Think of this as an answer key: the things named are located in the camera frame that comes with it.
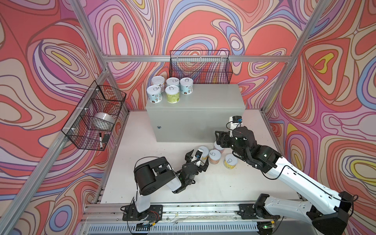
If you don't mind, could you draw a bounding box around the black marker pen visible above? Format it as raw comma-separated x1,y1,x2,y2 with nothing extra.
99,133,103,149

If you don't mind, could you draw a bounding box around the pink label can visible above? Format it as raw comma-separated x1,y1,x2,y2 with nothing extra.
151,75,165,92

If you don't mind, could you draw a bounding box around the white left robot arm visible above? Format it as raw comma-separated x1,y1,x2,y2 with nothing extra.
134,149,209,213

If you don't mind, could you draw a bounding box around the yellow green label can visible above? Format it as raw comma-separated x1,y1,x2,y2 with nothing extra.
198,146,209,161

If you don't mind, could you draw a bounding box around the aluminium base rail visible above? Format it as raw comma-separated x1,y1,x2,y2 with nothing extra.
75,202,317,235

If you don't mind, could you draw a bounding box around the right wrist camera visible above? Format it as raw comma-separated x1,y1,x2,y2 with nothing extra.
229,116,242,130

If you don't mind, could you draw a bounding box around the orange label can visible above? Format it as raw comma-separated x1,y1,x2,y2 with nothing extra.
209,149,221,165

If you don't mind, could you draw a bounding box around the teal label can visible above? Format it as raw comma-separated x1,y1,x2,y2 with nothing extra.
146,85,163,103

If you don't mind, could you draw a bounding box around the black wire basket left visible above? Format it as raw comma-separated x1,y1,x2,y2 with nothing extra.
62,81,126,151

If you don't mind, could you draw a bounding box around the light blue can front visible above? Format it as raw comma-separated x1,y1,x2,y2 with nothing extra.
166,77,180,87

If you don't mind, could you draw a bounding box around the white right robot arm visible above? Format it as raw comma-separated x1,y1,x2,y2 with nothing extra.
215,126,354,235

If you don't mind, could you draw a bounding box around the black wire basket back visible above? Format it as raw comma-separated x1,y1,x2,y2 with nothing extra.
169,49,233,84

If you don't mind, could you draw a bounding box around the blue label can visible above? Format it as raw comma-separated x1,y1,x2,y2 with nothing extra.
180,77,193,95

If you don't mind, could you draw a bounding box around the grey metal cabinet box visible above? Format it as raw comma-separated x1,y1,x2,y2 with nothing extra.
146,84,245,143

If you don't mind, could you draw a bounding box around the black wire basket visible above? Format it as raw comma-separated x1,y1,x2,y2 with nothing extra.
62,81,126,151
169,49,233,84

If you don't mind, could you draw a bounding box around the white tape roll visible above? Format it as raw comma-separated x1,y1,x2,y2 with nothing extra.
92,112,116,131

